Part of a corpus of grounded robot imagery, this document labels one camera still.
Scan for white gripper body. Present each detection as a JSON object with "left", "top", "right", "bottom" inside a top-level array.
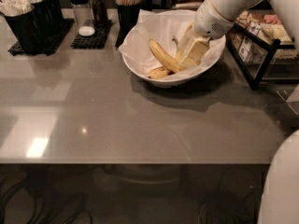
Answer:
[{"left": 193, "top": 0, "right": 234, "bottom": 39}]

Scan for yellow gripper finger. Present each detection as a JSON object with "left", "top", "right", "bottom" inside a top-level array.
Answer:
[
  {"left": 176, "top": 23, "right": 196, "bottom": 60},
  {"left": 178, "top": 38, "right": 209, "bottom": 67}
]

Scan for yellow banana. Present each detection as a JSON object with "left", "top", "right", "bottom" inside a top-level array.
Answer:
[
  {"left": 149, "top": 39, "right": 184, "bottom": 73},
  {"left": 149, "top": 66, "right": 173, "bottom": 79}
]

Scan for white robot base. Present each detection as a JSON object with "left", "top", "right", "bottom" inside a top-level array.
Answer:
[{"left": 258, "top": 131, "right": 299, "bottom": 224}]

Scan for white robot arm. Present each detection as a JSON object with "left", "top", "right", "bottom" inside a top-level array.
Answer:
[{"left": 179, "top": 0, "right": 299, "bottom": 49}]

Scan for green-stemmed banana at back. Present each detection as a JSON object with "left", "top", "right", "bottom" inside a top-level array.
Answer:
[{"left": 172, "top": 35, "right": 183, "bottom": 62}]

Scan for white paper bowl liner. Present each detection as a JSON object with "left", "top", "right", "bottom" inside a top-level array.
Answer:
[{"left": 117, "top": 9, "right": 226, "bottom": 79}]

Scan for white ceramic bowl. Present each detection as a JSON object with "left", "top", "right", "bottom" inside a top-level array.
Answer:
[{"left": 121, "top": 9, "right": 227, "bottom": 89}]

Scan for assorted sugar packets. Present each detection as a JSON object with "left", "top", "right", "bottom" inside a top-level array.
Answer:
[{"left": 229, "top": 11, "right": 292, "bottom": 63}]

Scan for black cup of stir sticks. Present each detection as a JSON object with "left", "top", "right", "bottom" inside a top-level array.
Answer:
[{"left": 117, "top": 4, "right": 140, "bottom": 34}]

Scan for right black rubber mat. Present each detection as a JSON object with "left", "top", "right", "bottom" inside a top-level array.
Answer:
[{"left": 115, "top": 31, "right": 126, "bottom": 48}]

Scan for black rubber mat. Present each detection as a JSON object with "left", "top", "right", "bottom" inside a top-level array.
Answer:
[
  {"left": 115, "top": 31, "right": 126, "bottom": 48},
  {"left": 71, "top": 20, "right": 113, "bottom": 49},
  {"left": 8, "top": 19, "right": 74, "bottom": 56}
]

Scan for middle black rubber mat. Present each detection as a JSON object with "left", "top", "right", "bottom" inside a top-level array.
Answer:
[{"left": 71, "top": 20, "right": 113, "bottom": 49}]

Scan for glass pepper shaker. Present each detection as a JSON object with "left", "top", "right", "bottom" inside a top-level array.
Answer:
[{"left": 90, "top": 0, "right": 108, "bottom": 27}]

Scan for glass salt shaker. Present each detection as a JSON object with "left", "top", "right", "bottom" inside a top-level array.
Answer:
[{"left": 70, "top": 0, "right": 95, "bottom": 37}]

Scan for rear black cutlery cup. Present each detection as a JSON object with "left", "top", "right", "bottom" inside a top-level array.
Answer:
[{"left": 32, "top": 0, "right": 64, "bottom": 35}]

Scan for black cutlery cup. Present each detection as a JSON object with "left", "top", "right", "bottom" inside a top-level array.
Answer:
[
  {"left": 32, "top": 0, "right": 64, "bottom": 35},
  {"left": 5, "top": 10, "right": 44, "bottom": 54}
]

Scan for front black cutlery cup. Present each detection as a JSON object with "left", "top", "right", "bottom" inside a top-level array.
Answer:
[{"left": 5, "top": 10, "right": 44, "bottom": 54}]

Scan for white plastic cutlery bundle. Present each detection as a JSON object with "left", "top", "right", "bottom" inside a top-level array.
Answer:
[{"left": 0, "top": 0, "right": 42, "bottom": 17}]

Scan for left black rubber mat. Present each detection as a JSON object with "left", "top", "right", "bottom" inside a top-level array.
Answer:
[{"left": 8, "top": 19, "right": 74, "bottom": 56}]

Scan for black wire condiment rack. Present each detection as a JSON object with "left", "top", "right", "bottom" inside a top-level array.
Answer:
[{"left": 226, "top": 12, "right": 299, "bottom": 89}]

